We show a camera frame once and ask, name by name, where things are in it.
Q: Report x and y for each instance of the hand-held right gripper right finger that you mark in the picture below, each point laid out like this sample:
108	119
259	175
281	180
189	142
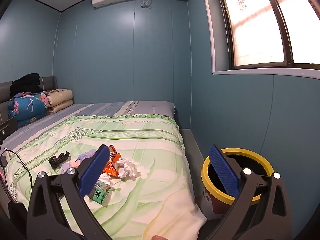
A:
225	172

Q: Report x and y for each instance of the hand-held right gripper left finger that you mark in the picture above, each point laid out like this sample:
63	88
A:
93	170

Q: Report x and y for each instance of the purple foam net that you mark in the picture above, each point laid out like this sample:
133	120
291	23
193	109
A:
85	156

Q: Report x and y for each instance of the orange snack wrapper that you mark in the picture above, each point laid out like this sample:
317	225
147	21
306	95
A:
112	170

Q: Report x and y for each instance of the yellow-rimmed brown trash bin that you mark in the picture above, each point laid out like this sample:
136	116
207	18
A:
250	151

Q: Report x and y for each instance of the white tissue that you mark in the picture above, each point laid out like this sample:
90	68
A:
128	168
105	178

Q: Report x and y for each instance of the grey striped bedsheet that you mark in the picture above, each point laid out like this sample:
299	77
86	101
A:
100	108

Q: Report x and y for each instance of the pillows at bed head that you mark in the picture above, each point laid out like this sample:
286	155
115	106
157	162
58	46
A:
60	97

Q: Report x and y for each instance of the black charger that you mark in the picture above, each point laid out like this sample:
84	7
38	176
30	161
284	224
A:
4	160

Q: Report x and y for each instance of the blue floral folded quilt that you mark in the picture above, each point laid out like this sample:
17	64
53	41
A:
27	107

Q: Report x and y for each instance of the black device box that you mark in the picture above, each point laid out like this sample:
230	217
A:
8	128

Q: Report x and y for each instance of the grey padded headboard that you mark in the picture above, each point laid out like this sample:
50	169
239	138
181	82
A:
48	82

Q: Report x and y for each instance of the black clothes pile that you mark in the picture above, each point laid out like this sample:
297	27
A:
26	82

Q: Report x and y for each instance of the brown-framed window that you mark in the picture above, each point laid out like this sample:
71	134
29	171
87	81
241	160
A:
250	30

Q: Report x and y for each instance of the grey bed frame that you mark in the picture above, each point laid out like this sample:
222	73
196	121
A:
190	142

